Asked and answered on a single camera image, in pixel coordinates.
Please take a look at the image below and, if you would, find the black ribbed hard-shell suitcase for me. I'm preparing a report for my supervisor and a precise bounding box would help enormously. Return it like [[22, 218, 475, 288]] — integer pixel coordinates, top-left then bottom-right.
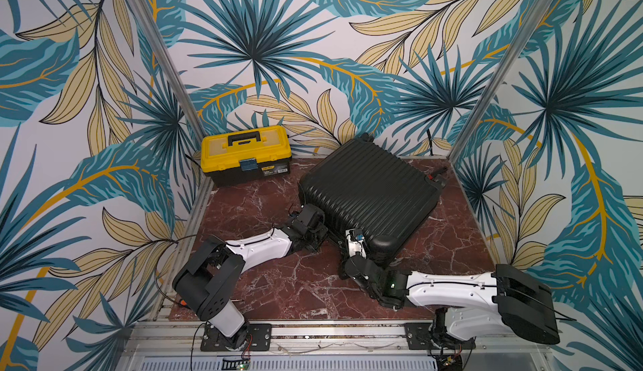
[[298, 134, 444, 267]]

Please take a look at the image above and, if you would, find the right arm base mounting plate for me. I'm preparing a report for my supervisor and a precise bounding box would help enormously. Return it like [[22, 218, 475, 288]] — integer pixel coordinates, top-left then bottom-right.
[[404, 322, 476, 352]]

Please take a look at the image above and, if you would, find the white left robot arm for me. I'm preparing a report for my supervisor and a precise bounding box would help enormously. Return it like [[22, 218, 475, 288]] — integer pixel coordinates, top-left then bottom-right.
[[172, 204, 328, 349]]

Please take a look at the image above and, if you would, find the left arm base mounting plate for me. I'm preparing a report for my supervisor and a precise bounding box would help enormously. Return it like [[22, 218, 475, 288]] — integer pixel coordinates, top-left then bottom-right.
[[200, 323, 272, 353]]

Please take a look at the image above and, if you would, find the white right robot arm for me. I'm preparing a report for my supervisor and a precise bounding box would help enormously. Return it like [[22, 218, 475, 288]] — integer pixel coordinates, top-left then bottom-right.
[[344, 255, 560, 347]]

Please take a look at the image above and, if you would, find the yellow and black toolbox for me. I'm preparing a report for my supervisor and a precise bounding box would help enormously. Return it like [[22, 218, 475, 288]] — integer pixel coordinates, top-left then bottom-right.
[[200, 126, 292, 188]]

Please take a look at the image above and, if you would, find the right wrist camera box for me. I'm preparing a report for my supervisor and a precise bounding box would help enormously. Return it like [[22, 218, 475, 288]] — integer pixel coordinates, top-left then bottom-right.
[[346, 229, 367, 258]]

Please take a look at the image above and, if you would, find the red pipe wrench black handle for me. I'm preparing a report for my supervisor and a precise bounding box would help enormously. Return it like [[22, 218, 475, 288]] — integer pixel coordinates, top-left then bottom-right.
[[428, 167, 448, 179]]

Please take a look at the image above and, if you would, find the aluminium front frame rail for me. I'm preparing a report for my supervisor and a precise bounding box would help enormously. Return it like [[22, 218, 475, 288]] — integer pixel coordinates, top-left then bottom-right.
[[117, 321, 547, 370]]

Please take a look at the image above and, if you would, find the left aluminium corner post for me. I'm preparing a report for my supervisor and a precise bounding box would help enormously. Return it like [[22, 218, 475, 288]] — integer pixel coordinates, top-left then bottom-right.
[[126, 0, 205, 139]]

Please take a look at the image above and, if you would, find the aluminium corner post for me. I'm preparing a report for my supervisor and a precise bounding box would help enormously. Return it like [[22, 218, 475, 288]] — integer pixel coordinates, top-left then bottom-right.
[[126, 0, 205, 139], [447, 0, 553, 164]]

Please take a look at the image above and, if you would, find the right aluminium corner post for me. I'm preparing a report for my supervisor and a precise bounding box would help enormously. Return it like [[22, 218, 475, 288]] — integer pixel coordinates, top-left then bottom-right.
[[447, 0, 553, 164]]

